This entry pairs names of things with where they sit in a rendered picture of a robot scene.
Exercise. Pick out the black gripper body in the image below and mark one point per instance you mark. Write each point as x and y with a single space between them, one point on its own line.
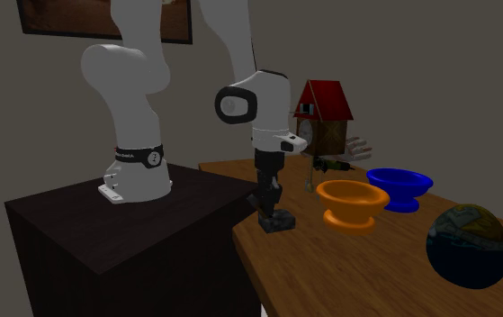
268 161

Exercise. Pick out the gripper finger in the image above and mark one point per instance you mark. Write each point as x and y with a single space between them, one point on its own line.
278 193
263 203

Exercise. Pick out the dark framed wall picture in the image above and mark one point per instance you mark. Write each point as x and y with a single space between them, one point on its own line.
58 19

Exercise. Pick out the pale hand figure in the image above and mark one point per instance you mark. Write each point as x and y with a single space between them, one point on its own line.
358 148

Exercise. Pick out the dark grey cube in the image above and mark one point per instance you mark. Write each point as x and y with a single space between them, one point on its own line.
282 221

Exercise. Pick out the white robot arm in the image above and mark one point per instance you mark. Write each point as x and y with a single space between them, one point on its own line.
132 114

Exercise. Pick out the blue bowl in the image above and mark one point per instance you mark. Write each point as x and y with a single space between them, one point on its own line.
400 186

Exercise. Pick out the red-roofed cuckoo clock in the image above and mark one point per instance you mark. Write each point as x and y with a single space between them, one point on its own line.
328 118

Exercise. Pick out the dark robot stand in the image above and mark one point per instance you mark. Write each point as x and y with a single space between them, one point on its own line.
115 246

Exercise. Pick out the dark egg-shaped object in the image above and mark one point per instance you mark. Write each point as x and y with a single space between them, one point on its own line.
468 250

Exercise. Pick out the orange bowl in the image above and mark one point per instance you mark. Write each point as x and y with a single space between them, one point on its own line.
349 204

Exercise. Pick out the wooden table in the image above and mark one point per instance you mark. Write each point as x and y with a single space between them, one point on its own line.
365 272

